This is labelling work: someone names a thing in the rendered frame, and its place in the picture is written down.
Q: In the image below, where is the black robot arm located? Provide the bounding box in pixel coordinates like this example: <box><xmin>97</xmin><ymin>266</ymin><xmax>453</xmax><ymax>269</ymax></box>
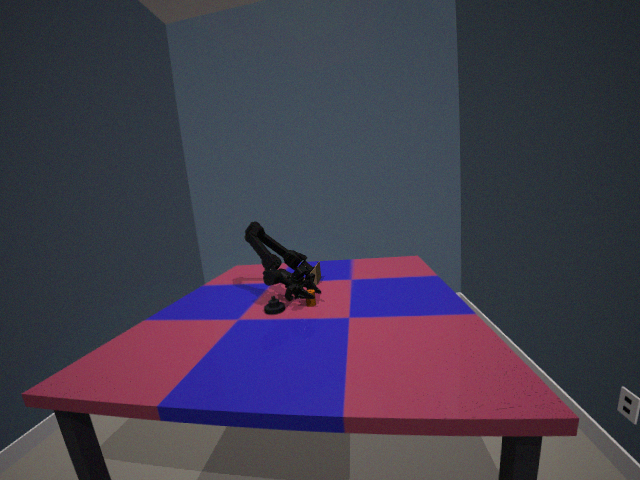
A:
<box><xmin>244</xmin><ymin>221</ymin><xmax>315</xmax><ymax>286</ymax></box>

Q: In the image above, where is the orange tapered knob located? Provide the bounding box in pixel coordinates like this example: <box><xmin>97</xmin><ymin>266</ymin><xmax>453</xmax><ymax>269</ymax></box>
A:
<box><xmin>306</xmin><ymin>290</ymin><xmax>316</xmax><ymax>307</ymax></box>

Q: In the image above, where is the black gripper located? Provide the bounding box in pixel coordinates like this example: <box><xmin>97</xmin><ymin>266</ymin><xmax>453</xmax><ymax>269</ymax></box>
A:
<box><xmin>283</xmin><ymin>273</ymin><xmax>321</xmax><ymax>302</ymax></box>

